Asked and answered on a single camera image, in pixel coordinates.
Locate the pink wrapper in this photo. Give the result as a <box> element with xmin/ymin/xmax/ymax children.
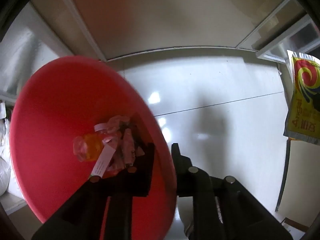
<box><xmin>107</xmin><ymin>116</ymin><xmax>137</xmax><ymax>166</ymax></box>

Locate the orange plastic bottle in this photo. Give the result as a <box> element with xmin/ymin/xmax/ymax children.
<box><xmin>82</xmin><ymin>132</ymin><xmax>111</xmax><ymax>162</ymax></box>

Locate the yellow snack packet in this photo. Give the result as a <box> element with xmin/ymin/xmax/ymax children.
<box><xmin>283</xmin><ymin>50</ymin><xmax>320</xmax><ymax>145</ymax></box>

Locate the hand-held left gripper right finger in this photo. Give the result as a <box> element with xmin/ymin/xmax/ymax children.
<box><xmin>171</xmin><ymin>143</ymin><xmax>293</xmax><ymax>240</ymax></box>

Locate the white shelf unit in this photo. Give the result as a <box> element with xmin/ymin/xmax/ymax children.
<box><xmin>256</xmin><ymin>14</ymin><xmax>320</xmax><ymax>63</ymax></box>

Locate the red plastic bin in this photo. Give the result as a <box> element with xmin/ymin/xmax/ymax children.
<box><xmin>9</xmin><ymin>56</ymin><xmax>178</xmax><ymax>240</ymax></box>

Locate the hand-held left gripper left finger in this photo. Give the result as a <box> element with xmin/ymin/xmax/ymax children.
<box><xmin>31</xmin><ymin>142</ymin><xmax>156</xmax><ymax>240</ymax></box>

